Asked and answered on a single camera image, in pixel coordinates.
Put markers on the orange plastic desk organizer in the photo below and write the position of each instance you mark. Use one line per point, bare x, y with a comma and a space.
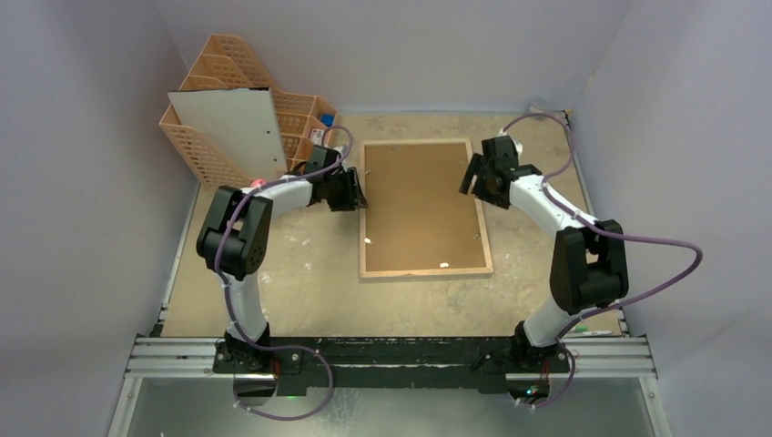
227, 61

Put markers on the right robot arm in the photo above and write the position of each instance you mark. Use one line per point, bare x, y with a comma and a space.
588, 270

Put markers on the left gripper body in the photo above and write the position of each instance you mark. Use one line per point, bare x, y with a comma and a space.
341, 192

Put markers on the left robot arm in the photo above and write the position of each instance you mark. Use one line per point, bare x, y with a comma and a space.
234, 238

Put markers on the white wooden picture frame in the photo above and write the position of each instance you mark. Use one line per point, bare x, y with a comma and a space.
365, 241

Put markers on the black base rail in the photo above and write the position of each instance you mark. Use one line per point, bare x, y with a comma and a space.
484, 364

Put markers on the white marker pen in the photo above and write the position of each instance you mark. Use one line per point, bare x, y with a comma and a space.
596, 333

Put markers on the blue item in organizer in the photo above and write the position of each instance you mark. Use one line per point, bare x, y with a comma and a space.
327, 119

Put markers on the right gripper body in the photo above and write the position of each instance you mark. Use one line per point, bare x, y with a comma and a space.
482, 181

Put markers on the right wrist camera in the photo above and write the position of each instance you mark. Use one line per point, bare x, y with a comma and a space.
518, 146

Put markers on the white board in organizer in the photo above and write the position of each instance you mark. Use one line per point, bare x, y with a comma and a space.
240, 123

